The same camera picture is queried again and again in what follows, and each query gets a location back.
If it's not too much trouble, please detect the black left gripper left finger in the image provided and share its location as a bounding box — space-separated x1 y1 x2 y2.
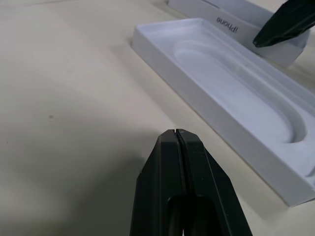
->
129 129 187 236

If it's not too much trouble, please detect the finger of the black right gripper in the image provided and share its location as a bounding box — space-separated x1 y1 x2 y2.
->
254 14 315 48
252 0 315 44

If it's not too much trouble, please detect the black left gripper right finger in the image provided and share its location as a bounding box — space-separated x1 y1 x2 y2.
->
177 129 253 236

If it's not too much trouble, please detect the white phone box lid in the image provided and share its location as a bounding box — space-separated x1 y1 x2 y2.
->
168 0 310 67

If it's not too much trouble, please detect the white phone box base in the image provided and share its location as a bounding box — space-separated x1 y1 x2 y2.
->
132 17 315 207

